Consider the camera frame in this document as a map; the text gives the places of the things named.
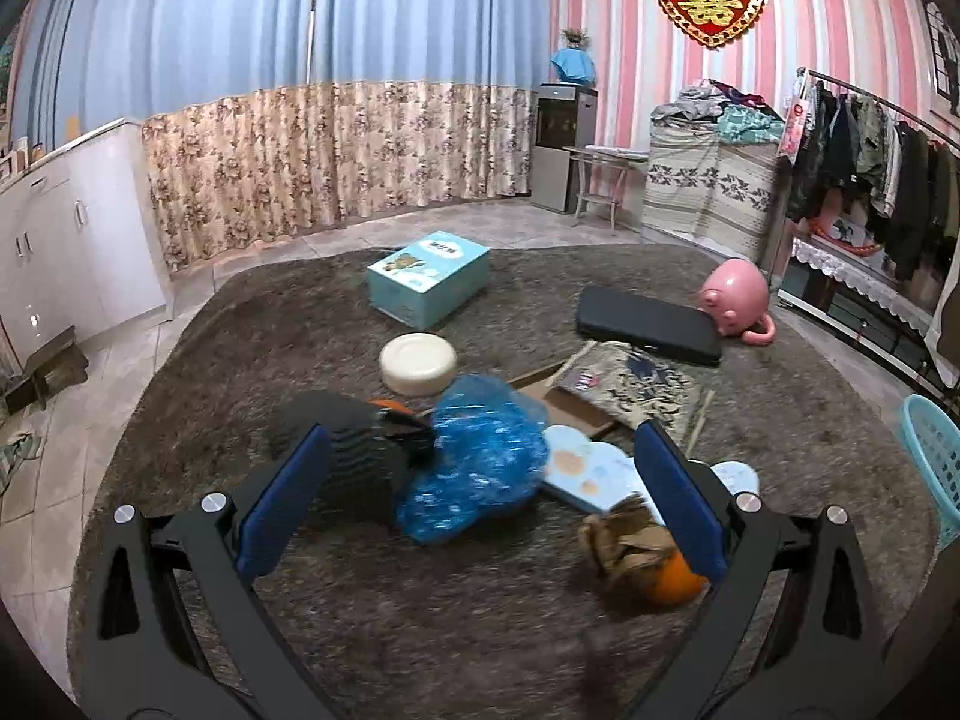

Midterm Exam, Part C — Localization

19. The orange fruit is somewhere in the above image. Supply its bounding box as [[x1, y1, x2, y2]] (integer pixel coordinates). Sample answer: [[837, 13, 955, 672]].
[[643, 550, 709, 608]]

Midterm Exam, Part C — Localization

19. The brown paper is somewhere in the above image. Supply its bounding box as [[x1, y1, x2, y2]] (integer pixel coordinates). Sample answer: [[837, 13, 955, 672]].
[[578, 493, 679, 595]]

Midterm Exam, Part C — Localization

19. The cloud-shaped blue paper card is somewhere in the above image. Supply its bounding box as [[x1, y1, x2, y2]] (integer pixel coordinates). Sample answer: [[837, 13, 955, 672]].
[[540, 424, 762, 517]]

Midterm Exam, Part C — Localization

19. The black ribbed paper cup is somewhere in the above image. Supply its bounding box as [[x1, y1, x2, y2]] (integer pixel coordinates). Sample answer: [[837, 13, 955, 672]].
[[265, 390, 436, 523]]

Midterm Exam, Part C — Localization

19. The patterned paper packet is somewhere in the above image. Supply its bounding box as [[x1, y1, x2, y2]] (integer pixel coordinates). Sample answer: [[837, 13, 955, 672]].
[[551, 341, 708, 444]]

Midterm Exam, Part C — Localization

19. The blue plastic bag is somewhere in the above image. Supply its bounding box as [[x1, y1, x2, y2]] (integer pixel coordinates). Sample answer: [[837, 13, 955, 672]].
[[397, 374, 548, 544]]

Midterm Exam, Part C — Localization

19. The round white lid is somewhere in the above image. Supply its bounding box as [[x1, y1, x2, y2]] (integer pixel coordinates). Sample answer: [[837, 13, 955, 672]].
[[379, 333, 457, 397]]

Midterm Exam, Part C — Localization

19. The light blue plastic basket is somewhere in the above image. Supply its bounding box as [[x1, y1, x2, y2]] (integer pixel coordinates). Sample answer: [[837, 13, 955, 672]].
[[898, 394, 960, 553]]

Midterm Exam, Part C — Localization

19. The low lace covered shelf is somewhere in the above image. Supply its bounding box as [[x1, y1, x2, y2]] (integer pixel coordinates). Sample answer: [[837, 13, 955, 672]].
[[778, 236, 958, 400]]

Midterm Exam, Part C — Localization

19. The brown shaggy rug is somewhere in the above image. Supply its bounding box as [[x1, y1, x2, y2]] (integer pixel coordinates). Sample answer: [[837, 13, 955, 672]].
[[70, 245, 942, 718]]

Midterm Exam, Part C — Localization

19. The black flat pouch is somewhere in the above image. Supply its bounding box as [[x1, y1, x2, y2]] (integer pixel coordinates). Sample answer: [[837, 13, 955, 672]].
[[576, 284, 722, 367]]

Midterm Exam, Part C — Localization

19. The pink pig-shaped mug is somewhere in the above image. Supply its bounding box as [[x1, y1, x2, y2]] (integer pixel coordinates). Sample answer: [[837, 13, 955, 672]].
[[697, 259, 776, 346]]

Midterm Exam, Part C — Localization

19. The white cabinet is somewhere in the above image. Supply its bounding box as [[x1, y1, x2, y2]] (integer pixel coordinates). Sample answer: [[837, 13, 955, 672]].
[[2, 119, 174, 371]]

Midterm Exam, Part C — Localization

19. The teal cardboard box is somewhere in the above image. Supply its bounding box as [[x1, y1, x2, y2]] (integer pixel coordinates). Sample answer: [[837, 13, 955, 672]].
[[366, 231, 490, 330]]

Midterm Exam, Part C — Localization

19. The clothes rack with garments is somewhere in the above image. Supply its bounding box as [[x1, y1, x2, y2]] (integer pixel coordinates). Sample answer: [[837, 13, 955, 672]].
[[778, 68, 958, 288]]

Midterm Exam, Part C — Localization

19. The patterned cloth covered cabinet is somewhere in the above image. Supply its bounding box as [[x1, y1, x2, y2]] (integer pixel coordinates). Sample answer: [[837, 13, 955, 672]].
[[641, 80, 784, 262]]

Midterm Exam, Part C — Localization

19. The small metal stool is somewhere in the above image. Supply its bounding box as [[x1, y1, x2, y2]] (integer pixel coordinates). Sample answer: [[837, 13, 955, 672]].
[[566, 145, 649, 232]]

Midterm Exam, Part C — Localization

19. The blue and floral curtain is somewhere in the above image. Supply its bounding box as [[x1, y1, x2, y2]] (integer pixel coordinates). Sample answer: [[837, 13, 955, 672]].
[[2, 0, 550, 270]]

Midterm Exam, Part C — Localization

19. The grey water dispenser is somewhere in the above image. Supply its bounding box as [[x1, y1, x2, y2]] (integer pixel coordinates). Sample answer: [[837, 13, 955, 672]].
[[530, 83, 597, 215]]

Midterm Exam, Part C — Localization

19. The framed window picture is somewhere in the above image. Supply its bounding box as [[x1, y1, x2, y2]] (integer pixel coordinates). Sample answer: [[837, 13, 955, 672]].
[[919, 0, 958, 124]]

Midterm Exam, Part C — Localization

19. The blue covered potted plant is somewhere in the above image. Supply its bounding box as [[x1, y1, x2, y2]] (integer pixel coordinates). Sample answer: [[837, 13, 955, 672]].
[[550, 29, 597, 88]]

